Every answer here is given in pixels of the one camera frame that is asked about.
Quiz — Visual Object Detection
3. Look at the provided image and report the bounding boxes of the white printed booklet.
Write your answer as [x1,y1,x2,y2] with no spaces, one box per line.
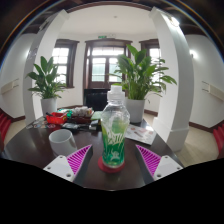
[124,123,158,146]

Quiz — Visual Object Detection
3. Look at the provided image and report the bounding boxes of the green book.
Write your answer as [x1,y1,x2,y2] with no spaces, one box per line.
[90,110,104,122]

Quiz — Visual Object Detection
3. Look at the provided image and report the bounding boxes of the clear bottle with green label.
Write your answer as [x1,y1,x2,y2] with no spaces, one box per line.
[99,84,131,169]

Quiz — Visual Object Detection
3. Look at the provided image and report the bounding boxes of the white wall radiator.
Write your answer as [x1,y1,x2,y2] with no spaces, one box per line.
[201,80,224,103]
[0,78,20,95]

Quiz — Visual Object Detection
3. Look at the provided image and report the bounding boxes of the brown framed window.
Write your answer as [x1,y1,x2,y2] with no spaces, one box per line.
[52,38,80,89]
[139,38,162,68]

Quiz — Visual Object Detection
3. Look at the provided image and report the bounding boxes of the white cup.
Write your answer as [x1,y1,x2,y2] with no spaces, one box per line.
[48,128,78,157]

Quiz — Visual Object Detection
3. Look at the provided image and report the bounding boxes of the brown wooden glazed door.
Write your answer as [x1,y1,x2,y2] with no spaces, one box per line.
[83,38,133,91]

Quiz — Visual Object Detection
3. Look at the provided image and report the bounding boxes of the flat round red coaster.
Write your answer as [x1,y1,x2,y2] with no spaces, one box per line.
[97,155,127,174]

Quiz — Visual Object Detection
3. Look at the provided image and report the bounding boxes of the sheet of round stickers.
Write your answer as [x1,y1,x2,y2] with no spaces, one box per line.
[25,118,58,130]

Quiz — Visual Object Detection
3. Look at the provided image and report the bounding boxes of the black chair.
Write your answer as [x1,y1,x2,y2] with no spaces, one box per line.
[83,88,111,112]

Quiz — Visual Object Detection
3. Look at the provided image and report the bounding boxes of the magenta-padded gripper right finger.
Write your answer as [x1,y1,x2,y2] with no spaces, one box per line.
[133,144,184,186]

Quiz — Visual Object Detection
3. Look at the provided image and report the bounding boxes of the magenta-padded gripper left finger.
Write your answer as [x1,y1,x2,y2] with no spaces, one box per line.
[42,144,94,187]

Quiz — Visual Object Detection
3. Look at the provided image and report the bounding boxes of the potted plant in white pot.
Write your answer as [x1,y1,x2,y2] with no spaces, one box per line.
[25,55,68,118]
[113,43,178,124]

